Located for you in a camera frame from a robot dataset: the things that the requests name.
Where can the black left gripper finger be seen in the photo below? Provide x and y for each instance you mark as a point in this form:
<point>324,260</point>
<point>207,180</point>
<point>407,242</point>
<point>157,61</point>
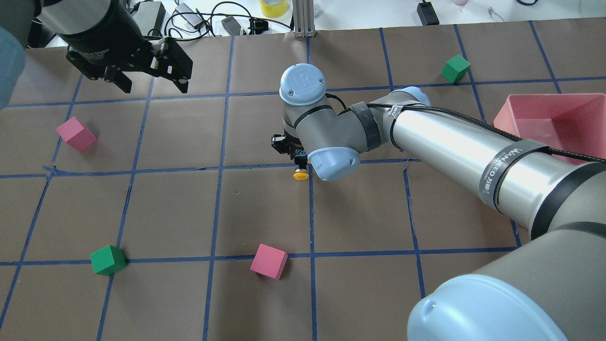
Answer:
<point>110,74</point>
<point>164,59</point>

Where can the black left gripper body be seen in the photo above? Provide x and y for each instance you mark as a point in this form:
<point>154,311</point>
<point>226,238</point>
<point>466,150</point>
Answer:
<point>97,29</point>

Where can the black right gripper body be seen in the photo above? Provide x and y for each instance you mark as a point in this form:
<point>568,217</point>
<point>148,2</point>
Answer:
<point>300,155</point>

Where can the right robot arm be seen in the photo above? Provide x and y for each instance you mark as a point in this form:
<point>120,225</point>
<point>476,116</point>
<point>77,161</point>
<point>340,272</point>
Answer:
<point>551,289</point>

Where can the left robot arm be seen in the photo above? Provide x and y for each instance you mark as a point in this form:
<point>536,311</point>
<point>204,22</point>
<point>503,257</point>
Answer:
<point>16,22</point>

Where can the pink foam cube far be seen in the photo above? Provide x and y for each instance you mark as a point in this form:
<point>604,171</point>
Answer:
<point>76,134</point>

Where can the pink foam cube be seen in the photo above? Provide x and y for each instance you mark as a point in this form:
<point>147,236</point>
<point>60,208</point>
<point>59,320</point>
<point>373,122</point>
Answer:
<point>269,261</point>
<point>76,134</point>

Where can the pink foam cube centre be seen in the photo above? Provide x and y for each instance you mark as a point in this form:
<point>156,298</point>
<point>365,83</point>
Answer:
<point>269,261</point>

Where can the green foam cube near base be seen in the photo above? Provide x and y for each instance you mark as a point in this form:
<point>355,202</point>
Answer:
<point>107,260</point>

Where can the green foam cube near bin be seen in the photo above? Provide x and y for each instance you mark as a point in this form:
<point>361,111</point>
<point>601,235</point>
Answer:
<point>455,69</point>

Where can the pink plastic bin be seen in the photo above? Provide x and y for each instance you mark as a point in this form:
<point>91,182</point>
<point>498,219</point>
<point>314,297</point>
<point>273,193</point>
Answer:
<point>569,122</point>

